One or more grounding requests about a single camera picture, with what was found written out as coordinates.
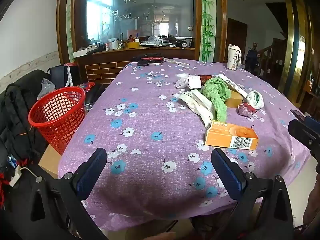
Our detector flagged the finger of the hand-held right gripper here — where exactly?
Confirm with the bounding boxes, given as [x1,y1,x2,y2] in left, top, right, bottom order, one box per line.
[304,116,320,135]
[288,119,320,158]

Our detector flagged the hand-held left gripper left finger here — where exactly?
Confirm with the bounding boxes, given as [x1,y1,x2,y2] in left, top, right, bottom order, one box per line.
[25,147,108,240]

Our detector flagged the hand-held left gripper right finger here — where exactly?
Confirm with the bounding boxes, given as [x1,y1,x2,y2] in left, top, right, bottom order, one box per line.
[211,147,294,240]

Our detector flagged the white green sock ball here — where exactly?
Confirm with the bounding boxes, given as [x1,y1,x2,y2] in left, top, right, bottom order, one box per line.
[246,91,265,109]

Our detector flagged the red plastic mesh basket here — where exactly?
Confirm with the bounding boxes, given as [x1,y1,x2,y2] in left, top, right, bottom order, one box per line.
[28,86,87,155]

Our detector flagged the beige paper bag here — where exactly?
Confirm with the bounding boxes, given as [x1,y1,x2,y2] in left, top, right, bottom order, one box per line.
[179,89,216,128]

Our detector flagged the white plastic bag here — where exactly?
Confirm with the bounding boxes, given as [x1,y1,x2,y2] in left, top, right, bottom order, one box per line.
[174,72,192,89]

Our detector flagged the black smartphone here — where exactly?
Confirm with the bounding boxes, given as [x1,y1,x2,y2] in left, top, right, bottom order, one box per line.
[290,109,306,122]

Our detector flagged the orange cardboard box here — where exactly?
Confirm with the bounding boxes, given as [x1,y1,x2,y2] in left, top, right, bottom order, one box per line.
[204,120,259,150]

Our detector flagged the brown cardboard carton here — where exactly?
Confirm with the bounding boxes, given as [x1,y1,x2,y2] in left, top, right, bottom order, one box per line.
[38,145,62,179]

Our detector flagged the crumpled red white wrapper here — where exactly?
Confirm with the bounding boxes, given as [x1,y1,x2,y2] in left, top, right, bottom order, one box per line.
[237,102,257,116]

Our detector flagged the gold black pillar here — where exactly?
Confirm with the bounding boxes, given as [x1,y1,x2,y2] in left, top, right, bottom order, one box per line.
[284,0,317,105]

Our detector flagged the tan cardboard box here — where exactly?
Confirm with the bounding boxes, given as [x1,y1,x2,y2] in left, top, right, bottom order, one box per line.
[224,90,244,108]

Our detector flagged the white power strip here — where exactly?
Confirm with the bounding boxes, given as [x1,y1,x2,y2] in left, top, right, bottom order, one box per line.
[9,165,22,187]

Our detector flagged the wooden stair railing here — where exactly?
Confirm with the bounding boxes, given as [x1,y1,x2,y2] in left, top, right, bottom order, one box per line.
[257,44,288,88]

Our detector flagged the purple floral tablecloth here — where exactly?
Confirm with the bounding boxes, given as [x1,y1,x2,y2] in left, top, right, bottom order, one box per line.
[58,59,312,232]

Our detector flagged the long white barcode box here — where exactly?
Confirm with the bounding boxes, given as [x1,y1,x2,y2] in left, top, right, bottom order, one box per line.
[218,74,248,102]

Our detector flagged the green towel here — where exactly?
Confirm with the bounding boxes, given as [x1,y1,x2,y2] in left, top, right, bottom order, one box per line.
[200,77,232,122]

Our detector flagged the red printed bag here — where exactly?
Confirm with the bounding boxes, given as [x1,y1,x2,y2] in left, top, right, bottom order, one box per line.
[77,82,96,95]

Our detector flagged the black backpack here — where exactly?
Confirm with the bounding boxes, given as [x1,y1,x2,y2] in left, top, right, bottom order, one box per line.
[0,84,42,160]

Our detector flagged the clear plastic bag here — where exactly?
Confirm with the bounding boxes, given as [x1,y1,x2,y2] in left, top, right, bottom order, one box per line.
[37,78,56,100]

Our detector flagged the small white box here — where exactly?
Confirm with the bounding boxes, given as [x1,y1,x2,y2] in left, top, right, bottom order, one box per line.
[188,76,202,90]

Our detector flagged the white measuring tape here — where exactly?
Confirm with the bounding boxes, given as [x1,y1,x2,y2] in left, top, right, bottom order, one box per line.
[65,64,74,87]

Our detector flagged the white printed tumbler cup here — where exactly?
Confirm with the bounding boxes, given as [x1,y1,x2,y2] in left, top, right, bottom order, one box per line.
[227,44,242,70]

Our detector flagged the dark blue bag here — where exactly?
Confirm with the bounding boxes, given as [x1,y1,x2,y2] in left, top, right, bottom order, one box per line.
[47,64,75,89]

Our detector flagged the wooden brick-front counter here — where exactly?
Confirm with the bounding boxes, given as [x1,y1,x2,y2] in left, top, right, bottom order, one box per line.
[74,47,195,85]

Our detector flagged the black leather sofa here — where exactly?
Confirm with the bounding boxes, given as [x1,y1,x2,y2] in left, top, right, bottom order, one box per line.
[0,70,65,240]

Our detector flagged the white flat tray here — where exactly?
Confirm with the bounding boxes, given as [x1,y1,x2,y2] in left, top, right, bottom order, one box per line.
[73,45,100,58]

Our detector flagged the black red device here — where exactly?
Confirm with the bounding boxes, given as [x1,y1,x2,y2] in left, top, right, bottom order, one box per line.
[132,53,163,62]

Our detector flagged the etched glass wooden partition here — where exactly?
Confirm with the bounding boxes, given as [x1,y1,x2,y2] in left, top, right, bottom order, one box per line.
[57,0,227,63]

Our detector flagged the white cable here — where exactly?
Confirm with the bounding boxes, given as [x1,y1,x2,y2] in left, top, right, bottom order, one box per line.
[20,167,38,180]

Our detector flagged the red black strap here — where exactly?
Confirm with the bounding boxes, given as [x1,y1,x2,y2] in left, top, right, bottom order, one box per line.
[0,172,8,210]

